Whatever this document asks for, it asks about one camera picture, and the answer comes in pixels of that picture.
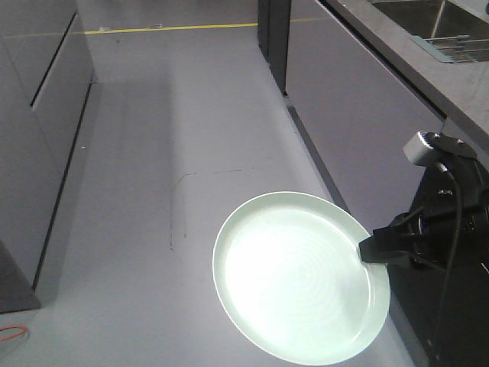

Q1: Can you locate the dark pillar post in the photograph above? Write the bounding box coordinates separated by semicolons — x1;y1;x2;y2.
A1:
257;0;291;96

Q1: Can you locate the stainless steel sink basin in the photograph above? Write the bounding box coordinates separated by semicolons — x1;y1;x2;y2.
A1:
371;1;488;39

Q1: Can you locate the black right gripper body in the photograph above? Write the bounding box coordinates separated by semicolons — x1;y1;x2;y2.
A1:
389;152;489;276

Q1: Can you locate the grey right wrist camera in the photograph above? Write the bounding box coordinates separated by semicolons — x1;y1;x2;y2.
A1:
403;132;437;167

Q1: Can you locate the pale green round plate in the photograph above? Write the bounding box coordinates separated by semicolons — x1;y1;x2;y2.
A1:
212;191;390;366

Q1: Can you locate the grey cabinet with handle slot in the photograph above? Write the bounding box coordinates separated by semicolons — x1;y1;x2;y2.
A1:
1;1;94;312

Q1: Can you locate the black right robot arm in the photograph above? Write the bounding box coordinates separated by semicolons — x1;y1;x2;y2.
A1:
359;154;488;366

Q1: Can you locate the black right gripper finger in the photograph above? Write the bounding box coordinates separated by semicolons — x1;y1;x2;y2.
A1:
358;226;415;268

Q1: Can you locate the steel roll-up drying rack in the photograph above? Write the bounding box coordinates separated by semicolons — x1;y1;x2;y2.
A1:
410;35;488;63

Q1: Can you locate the orange cable on floor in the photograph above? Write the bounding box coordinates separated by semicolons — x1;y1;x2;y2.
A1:
0;325;30;344

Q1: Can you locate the dark grey countertop unit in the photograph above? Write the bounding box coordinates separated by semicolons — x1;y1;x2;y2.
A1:
286;1;488;229

